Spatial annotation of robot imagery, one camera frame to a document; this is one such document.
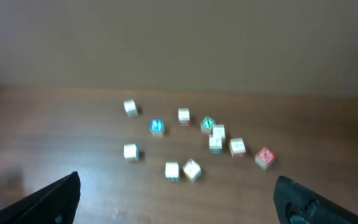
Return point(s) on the red M letter block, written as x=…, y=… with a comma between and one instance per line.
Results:
x=264, y=157

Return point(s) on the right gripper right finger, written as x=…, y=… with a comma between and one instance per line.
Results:
x=295, y=203

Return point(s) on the top left wooden block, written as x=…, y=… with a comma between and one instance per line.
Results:
x=130, y=108

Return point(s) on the green N letter block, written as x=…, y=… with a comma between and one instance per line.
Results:
x=207, y=125

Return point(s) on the blue H letter block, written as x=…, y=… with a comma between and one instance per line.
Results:
x=131, y=152

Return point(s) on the yellow picture block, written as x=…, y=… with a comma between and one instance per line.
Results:
x=192, y=170

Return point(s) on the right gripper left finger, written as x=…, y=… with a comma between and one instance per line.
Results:
x=53, y=204

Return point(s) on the blue P letter block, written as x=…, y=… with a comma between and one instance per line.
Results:
x=157, y=127

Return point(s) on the green edged picture block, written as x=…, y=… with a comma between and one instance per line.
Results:
x=172, y=171

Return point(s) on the red edged top block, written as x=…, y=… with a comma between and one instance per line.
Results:
x=184, y=116

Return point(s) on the white picture block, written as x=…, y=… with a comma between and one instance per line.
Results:
x=219, y=132

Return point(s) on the red edged white block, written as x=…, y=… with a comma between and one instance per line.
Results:
x=237, y=147

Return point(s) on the green edged N block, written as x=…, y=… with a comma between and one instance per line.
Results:
x=215, y=144

